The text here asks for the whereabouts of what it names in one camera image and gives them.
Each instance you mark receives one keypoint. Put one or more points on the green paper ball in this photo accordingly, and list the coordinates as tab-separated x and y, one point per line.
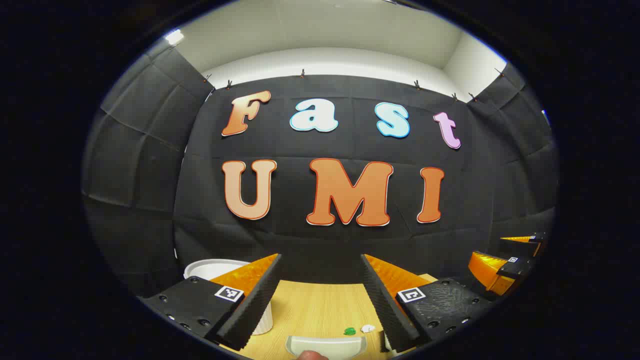
350	331

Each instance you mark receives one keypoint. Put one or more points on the ceiling light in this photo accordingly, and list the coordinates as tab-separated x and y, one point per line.
174	37

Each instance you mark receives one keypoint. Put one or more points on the white ribbed garbage bin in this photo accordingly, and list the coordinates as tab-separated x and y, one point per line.
210	267

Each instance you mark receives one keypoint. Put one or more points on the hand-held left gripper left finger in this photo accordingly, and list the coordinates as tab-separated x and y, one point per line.
255	300

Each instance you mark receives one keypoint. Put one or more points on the grey plastic dustpan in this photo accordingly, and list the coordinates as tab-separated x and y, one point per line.
325	346

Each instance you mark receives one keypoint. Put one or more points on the wooden desktop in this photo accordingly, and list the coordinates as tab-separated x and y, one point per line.
320	310

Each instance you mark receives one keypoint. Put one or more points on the white paper ball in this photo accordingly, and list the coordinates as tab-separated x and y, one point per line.
367	328

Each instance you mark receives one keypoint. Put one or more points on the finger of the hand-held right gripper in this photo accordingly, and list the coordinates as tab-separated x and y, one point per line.
515	270
537	239

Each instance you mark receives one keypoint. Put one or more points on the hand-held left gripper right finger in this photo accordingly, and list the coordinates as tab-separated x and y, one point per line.
382	300

